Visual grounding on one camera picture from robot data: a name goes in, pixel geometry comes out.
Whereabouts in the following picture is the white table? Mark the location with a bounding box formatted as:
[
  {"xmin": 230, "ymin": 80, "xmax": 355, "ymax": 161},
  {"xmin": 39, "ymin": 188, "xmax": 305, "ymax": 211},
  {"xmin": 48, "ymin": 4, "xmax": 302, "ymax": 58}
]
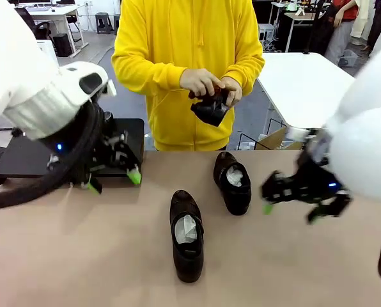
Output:
[{"xmin": 256, "ymin": 52, "xmax": 356, "ymax": 129}]

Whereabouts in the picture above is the brown cardboard box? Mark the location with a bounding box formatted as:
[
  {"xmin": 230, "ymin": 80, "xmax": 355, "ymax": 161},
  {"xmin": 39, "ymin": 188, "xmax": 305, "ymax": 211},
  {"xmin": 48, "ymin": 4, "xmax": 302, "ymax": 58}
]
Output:
[{"xmin": 257, "ymin": 126, "xmax": 306, "ymax": 151}]

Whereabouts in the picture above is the black flat shoe stand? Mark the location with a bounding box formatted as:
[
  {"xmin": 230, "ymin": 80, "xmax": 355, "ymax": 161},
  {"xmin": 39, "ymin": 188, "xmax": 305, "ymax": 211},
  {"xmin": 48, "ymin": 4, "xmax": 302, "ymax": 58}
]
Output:
[{"xmin": 0, "ymin": 118, "xmax": 146, "ymax": 187}]

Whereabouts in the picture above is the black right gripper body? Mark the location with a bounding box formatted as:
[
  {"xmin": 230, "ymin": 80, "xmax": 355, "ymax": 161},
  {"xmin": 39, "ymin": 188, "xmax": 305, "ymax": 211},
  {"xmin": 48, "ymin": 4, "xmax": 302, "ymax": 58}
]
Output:
[{"xmin": 294, "ymin": 159, "xmax": 351, "ymax": 205}]

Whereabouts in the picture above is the white office desk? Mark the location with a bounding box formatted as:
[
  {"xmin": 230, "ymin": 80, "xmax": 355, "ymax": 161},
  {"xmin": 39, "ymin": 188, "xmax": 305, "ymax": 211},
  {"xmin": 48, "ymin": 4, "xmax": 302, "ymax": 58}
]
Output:
[{"xmin": 26, "ymin": 4, "xmax": 89, "ymax": 58}]

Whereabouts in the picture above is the black left arm hose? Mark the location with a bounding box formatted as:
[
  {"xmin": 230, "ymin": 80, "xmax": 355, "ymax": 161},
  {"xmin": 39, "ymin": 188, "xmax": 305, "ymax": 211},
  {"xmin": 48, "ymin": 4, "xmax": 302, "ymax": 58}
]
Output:
[{"xmin": 0, "ymin": 102, "xmax": 105, "ymax": 212}]

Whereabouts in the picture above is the person right hand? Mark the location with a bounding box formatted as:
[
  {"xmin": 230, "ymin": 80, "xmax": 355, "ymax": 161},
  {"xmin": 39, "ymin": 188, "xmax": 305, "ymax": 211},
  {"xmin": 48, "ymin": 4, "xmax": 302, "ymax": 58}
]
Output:
[{"xmin": 179, "ymin": 68, "xmax": 224, "ymax": 97}]

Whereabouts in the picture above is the white computer case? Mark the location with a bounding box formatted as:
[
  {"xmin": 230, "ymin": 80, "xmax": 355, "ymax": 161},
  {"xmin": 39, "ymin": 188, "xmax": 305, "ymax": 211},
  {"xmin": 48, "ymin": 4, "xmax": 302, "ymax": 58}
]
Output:
[{"xmin": 259, "ymin": 24, "xmax": 276, "ymax": 51}]

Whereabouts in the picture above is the white paper shoe stuffing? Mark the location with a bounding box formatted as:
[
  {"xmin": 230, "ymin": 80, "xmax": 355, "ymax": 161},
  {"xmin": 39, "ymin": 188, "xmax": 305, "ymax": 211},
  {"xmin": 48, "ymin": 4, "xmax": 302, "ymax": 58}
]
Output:
[
  {"xmin": 225, "ymin": 166, "xmax": 244, "ymax": 188},
  {"xmin": 173, "ymin": 214, "xmax": 198, "ymax": 246}
]

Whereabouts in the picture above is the black computer tower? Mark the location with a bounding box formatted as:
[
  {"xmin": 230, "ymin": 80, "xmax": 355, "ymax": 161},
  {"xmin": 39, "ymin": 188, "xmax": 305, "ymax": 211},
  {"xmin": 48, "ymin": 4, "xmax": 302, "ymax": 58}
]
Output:
[{"xmin": 52, "ymin": 33, "xmax": 73, "ymax": 58}]

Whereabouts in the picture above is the person yellow hoodie torso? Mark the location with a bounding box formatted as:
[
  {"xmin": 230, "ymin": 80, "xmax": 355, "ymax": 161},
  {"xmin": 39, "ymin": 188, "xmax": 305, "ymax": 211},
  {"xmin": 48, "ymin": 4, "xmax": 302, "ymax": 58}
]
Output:
[{"xmin": 111, "ymin": 0, "xmax": 265, "ymax": 152}]

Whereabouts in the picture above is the clear plastic bin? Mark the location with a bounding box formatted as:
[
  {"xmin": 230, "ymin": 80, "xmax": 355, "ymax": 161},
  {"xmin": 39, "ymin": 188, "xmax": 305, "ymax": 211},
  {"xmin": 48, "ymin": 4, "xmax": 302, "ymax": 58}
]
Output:
[{"xmin": 338, "ymin": 49, "xmax": 360, "ymax": 67}]

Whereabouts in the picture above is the black office chair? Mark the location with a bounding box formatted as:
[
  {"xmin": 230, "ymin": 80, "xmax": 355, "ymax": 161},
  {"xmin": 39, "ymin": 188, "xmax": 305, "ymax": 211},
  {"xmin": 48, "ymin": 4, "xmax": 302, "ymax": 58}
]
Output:
[{"xmin": 17, "ymin": 8, "xmax": 56, "ymax": 42}]

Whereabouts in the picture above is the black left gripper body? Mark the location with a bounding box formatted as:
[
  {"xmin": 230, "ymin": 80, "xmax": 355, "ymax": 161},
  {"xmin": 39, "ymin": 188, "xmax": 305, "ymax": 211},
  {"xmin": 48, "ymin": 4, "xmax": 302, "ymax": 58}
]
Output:
[{"xmin": 45, "ymin": 127, "xmax": 118, "ymax": 180}]

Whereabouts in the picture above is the bystander in beige clothes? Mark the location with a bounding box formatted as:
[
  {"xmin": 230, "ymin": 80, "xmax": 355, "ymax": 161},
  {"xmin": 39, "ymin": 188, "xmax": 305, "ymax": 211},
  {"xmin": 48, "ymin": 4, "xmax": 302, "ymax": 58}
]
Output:
[{"xmin": 350, "ymin": 0, "xmax": 378, "ymax": 45}]

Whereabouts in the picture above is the bystander in red shirt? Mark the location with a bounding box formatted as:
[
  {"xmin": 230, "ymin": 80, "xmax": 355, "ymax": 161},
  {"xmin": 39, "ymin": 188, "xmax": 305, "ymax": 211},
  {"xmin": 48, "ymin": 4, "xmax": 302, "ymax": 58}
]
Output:
[{"xmin": 323, "ymin": 0, "xmax": 362, "ymax": 65}]

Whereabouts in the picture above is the person left forearm yellow sleeve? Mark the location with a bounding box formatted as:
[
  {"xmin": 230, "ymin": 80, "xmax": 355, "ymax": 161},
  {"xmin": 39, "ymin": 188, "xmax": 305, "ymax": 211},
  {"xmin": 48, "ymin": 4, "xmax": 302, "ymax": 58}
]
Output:
[{"xmin": 225, "ymin": 44, "xmax": 265, "ymax": 97}]

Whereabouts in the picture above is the person right forearm yellow sleeve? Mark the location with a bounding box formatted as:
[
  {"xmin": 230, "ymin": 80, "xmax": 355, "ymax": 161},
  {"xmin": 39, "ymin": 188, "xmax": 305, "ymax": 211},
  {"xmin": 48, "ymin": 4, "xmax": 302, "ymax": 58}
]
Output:
[{"xmin": 111, "ymin": 47, "xmax": 190, "ymax": 97}]

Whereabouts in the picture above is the desk with black panel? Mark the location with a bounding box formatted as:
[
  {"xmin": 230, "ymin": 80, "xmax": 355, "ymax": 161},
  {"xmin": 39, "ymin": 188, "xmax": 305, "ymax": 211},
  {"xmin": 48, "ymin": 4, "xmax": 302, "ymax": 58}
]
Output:
[{"xmin": 270, "ymin": 1, "xmax": 325, "ymax": 54}]

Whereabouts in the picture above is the person left hand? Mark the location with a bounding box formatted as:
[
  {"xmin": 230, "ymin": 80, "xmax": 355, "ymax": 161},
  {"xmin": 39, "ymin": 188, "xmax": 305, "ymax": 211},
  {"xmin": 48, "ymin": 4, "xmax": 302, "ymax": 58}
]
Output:
[{"xmin": 220, "ymin": 78, "xmax": 244, "ymax": 108}]

